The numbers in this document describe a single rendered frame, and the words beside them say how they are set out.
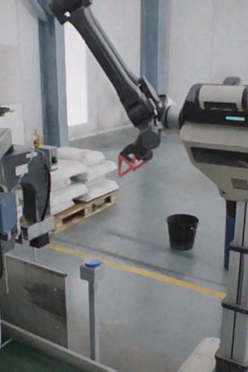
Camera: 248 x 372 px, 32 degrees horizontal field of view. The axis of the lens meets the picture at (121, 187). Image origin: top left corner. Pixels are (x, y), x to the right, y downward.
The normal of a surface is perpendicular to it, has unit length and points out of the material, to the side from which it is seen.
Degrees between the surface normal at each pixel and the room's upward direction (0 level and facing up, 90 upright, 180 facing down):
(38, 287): 90
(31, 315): 90
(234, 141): 40
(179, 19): 90
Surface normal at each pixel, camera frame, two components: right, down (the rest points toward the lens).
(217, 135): -0.35, -0.58
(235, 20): -0.54, 0.24
